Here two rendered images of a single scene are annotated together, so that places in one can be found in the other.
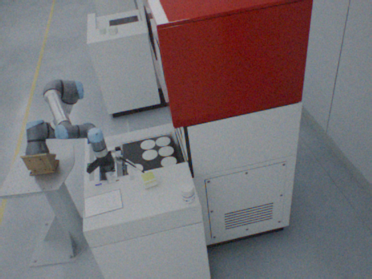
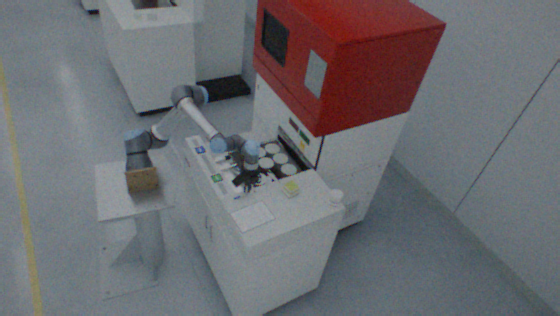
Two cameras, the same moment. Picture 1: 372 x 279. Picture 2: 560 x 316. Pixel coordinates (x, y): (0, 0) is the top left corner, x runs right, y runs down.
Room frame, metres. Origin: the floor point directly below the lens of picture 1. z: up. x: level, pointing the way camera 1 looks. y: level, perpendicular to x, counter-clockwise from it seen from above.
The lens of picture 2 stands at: (0.17, 1.08, 2.66)
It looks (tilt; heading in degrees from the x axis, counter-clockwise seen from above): 42 degrees down; 329
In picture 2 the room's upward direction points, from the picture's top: 10 degrees clockwise
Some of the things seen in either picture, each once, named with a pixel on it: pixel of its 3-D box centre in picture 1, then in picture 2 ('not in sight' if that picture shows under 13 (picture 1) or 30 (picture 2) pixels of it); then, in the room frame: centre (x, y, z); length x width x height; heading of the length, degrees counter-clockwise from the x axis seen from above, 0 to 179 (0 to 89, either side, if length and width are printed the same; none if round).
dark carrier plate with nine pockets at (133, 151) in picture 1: (149, 155); (266, 163); (1.79, 0.22, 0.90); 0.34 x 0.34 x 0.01; 6
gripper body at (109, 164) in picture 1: (105, 161); (251, 173); (1.52, 0.44, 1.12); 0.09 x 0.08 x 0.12; 96
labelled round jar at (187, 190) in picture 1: (187, 192); (335, 199); (1.30, 0.02, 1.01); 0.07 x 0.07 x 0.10
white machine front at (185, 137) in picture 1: (175, 116); (283, 122); (2.00, 0.02, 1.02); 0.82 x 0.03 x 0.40; 6
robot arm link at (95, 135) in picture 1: (96, 139); (251, 151); (1.53, 0.45, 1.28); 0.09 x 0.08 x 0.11; 27
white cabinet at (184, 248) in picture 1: (149, 215); (251, 224); (1.70, 0.32, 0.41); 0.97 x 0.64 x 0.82; 6
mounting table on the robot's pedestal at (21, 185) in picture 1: (44, 175); (139, 191); (1.91, 0.99, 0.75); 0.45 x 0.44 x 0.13; 87
